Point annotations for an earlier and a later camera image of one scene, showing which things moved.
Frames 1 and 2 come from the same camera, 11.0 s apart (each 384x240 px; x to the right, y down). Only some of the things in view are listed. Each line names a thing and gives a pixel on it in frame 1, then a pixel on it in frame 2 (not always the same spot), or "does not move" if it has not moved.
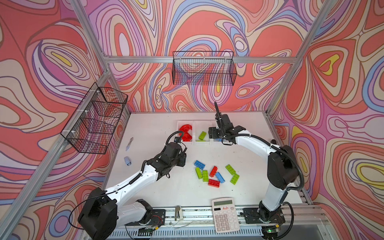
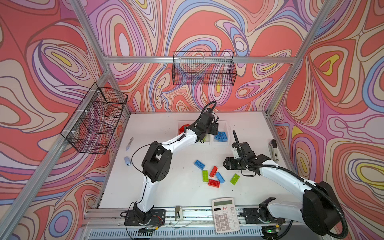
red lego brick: (214, 183) does not move
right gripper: (212, 132) -> (230, 164)
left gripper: (183, 158) -> (215, 128)
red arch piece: (185, 128) does not move
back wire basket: (204, 68) does not move
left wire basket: (91, 128) does not move
